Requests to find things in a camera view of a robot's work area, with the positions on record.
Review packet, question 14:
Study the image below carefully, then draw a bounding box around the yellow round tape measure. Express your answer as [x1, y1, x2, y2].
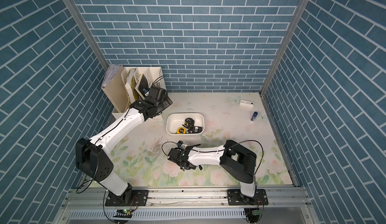
[176, 127, 187, 134]

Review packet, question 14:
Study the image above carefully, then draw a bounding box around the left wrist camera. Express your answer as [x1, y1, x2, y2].
[147, 85, 168, 102]

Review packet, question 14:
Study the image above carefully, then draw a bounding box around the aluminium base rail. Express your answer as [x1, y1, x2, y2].
[54, 185, 318, 224]

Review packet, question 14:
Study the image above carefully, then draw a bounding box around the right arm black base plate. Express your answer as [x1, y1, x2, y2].
[227, 189, 268, 206]

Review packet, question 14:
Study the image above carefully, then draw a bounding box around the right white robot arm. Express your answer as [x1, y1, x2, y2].
[167, 140, 257, 198]

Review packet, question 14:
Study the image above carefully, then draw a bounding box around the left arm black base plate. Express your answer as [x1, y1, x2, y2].
[105, 190, 149, 207]

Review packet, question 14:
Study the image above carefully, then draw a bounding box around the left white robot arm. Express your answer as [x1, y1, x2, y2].
[75, 89, 172, 203]

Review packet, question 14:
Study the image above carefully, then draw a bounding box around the white perforated file organizer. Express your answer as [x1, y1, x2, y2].
[112, 67, 166, 119]

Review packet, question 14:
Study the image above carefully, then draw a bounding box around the small black round tape measure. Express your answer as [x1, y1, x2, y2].
[192, 126, 203, 134]

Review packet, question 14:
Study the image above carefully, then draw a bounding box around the white rectangular device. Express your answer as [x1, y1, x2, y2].
[239, 99, 254, 108]

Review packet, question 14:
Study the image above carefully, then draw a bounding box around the white yellow-edged book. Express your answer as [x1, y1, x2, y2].
[125, 69, 139, 104]

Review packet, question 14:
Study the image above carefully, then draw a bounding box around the beige file folder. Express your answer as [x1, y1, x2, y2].
[101, 65, 128, 112]

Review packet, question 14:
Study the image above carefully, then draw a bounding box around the white oval storage box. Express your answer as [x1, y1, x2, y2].
[166, 113, 205, 136]

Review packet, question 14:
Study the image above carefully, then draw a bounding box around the black worn-page book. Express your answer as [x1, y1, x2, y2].
[135, 74, 150, 99]

